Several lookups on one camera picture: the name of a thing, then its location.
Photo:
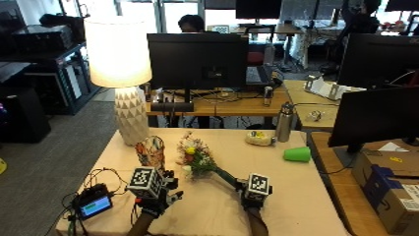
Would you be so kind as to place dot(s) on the beige tablecloth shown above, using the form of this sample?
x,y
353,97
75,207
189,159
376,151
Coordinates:
x,y
243,170

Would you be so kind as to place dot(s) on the flower bouquet with green stems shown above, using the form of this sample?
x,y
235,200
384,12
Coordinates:
x,y
197,158

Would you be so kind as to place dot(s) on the green plastic cup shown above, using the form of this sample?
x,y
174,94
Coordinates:
x,y
296,154

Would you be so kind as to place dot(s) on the wooden side desk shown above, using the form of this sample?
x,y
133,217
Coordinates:
x,y
335,193

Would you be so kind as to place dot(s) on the open laptop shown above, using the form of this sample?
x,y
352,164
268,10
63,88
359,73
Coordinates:
x,y
258,75

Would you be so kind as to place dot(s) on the small silver gadget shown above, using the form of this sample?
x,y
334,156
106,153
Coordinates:
x,y
315,115

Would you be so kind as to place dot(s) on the black monitor on wooden desk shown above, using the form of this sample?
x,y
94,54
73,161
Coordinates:
x,y
197,61

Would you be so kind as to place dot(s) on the large black monitor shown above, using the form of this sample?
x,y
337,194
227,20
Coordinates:
x,y
376,115
377,61

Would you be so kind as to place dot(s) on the red office chair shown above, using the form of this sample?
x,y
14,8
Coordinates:
x,y
255,57

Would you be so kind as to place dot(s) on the small black device lit screen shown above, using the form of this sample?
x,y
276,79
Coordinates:
x,y
93,205

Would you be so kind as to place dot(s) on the white paper sheet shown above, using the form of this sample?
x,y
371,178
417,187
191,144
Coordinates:
x,y
392,147

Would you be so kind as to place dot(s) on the black equipment case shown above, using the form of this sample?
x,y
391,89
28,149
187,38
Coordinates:
x,y
41,38

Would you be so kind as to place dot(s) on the black shelf rack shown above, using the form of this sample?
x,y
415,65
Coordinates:
x,y
61,77

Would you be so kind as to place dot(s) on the white marker cube left glove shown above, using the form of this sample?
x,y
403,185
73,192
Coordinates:
x,y
145,182

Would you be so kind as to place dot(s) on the small silver black cylinder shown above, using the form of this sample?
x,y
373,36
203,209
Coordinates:
x,y
267,95

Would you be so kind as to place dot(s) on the cardboard box blue tape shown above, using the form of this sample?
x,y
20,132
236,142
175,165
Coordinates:
x,y
389,193

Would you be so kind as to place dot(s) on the white marker cube glove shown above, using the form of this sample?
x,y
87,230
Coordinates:
x,y
258,185
145,182

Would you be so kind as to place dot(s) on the yellow object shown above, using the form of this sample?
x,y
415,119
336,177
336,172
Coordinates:
x,y
1,165

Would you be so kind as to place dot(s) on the white folded stand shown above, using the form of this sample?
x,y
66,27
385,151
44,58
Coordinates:
x,y
326,87

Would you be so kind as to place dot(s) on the background black monitor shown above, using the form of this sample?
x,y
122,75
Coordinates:
x,y
258,8
401,5

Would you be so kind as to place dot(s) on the steel water bottle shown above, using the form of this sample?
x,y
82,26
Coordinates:
x,y
284,123

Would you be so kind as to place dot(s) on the light wooden desk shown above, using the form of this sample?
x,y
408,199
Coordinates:
x,y
310,103

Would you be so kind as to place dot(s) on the white tape roll yellow piece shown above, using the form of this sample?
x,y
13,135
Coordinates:
x,y
259,138

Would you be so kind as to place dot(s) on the white table lamp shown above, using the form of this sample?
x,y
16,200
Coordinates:
x,y
118,55

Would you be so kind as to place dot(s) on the white marker cube right glove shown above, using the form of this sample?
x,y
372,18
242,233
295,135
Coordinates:
x,y
258,185

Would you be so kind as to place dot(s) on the black speaker bar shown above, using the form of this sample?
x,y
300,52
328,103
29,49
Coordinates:
x,y
171,106

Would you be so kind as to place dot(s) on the black bin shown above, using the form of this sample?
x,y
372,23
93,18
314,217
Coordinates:
x,y
25,114

